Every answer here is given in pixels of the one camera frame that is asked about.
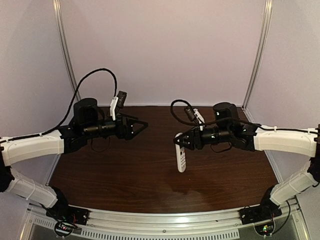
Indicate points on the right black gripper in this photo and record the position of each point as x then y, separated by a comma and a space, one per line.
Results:
196, 136

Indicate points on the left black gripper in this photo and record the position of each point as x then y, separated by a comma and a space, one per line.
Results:
124, 129

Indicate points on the white remote control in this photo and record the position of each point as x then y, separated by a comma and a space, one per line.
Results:
180, 158

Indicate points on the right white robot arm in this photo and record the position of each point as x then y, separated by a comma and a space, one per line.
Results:
228, 128

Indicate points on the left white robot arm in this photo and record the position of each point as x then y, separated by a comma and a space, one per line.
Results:
88, 122

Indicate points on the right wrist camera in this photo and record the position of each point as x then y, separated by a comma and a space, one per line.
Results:
194, 115

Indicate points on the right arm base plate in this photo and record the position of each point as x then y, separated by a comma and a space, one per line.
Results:
259, 213

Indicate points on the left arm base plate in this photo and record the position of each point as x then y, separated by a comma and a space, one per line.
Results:
70, 214

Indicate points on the left aluminium frame post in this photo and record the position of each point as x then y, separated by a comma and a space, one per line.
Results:
64, 47

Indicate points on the aluminium frame post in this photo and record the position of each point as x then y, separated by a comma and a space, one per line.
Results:
263, 36
64, 47

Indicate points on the aluminium front rail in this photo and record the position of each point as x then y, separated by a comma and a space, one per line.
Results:
208, 225

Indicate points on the right aluminium frame post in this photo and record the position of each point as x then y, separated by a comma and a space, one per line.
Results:
263, 36

